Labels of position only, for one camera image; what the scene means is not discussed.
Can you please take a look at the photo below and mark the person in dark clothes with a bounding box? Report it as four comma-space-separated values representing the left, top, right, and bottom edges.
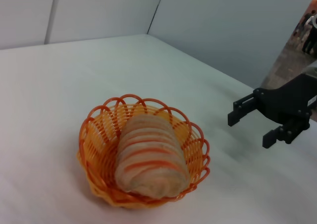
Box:
301, 12, 317, 54

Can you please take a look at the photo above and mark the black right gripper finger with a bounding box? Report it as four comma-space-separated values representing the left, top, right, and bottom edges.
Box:
262, 117, 310, 149
227, 92, 258, 127

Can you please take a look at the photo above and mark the orange plastic woven basket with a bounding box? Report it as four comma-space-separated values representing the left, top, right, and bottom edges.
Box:
76, 94, 211, 207

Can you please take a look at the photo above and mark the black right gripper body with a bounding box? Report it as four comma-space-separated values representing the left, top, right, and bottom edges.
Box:
254, 73, 317, 128

